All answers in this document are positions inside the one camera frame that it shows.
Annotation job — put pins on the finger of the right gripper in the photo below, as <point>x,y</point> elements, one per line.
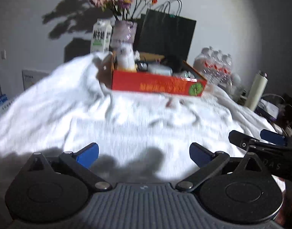
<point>242,141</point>

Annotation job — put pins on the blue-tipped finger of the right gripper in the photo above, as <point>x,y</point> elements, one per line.
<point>274,138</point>

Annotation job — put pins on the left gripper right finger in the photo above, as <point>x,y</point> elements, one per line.
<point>210,164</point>

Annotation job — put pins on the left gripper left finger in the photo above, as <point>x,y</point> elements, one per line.
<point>77,164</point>

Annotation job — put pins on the white alpaca plush toy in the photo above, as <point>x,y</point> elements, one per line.
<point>125,58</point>

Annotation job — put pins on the person's right hand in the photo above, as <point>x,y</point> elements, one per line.
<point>285,214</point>

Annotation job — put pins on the cream thermos bottle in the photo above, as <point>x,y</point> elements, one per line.
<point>256,91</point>

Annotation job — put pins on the white fluffy blanket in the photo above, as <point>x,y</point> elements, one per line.
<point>141,137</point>

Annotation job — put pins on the pack of water bottles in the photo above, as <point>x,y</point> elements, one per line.
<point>215,66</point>

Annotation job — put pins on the red cardboard box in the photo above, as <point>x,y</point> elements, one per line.
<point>153,83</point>

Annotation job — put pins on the white panel with label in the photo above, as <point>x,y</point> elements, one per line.
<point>31,77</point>

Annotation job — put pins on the blue white box stack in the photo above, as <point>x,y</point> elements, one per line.
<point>4,104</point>

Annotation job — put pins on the white rectangular box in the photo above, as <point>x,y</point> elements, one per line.
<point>159,70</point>

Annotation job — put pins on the white milk carton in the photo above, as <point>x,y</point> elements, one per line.
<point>101,36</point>

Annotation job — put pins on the black paper shopping bag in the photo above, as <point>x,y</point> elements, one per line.
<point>162,31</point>

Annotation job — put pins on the purple glass vase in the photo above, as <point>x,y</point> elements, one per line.
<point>123,33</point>

